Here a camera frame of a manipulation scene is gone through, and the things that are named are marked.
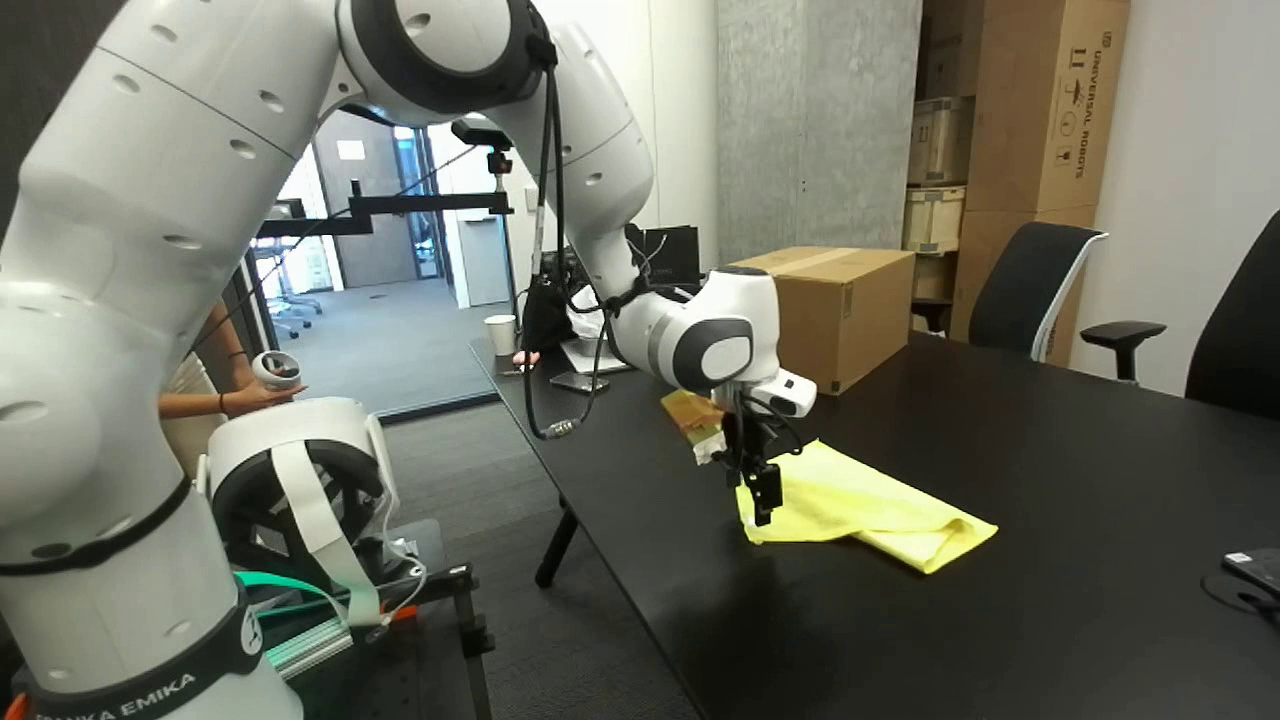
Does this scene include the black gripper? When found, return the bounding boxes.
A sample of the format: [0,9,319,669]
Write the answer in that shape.
[718,404,797,530]

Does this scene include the yellow towel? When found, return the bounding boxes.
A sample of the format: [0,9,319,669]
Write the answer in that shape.
[732,435,1001,578]

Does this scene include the brown cardboard box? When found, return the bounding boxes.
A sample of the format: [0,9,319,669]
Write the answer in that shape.
[726,243,920,401]

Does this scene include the dark flat phone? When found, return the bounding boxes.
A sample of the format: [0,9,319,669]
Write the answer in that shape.
[545,373,616,401]

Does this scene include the white papers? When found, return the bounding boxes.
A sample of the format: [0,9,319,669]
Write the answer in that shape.
[557,336,632,380]

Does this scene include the black computer tower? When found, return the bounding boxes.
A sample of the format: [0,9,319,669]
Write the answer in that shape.
[625,218,702,290]

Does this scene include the small stacked cardboard box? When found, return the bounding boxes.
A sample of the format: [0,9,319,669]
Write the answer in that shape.
[898,183,967,256]
[907,93,975,189]
[907,253,961,311]

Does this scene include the black bag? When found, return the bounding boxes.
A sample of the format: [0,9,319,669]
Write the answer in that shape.
[519,253,579,361]

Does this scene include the white paper cup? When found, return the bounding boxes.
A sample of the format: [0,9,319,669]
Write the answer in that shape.
[481,311,519,361]

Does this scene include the black equipment stand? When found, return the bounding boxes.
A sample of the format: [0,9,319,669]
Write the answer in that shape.
[255,514,499,720]

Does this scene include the black office chair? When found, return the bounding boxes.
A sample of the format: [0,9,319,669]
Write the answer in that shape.
[1180,206,1280,423]
[963,218,1172,386]

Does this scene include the grey door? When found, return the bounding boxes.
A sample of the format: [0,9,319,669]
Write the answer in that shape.
[309,104,428,294]

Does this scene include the tall cardboard box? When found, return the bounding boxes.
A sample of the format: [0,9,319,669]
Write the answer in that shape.
[920,0,1135,375]

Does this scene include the white VR headset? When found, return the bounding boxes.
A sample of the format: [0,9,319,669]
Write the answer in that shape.
[197,392,407,632]

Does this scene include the white VR controller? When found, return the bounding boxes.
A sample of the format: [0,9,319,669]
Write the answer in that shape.
[249,347,304,395]

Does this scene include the small dark device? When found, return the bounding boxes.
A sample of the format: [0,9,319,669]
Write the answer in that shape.
[1220,543,1280,595]

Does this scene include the person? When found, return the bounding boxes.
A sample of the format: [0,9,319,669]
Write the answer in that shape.
[155,299,309,427]

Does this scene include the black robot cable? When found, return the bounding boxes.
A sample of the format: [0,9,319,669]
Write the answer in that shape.
[515,31,595,446]

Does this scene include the black camera on mount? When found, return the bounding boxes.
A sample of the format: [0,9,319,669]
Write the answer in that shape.
[449,114,519,178]

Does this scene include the black camera boom bar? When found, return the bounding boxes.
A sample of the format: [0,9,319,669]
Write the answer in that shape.
[252,178,515,247]

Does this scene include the green cable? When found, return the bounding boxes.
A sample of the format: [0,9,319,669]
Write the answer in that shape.
[227,563,355,675]

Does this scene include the black looped cable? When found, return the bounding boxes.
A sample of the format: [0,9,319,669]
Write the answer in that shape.
[1195,567,1280,629]

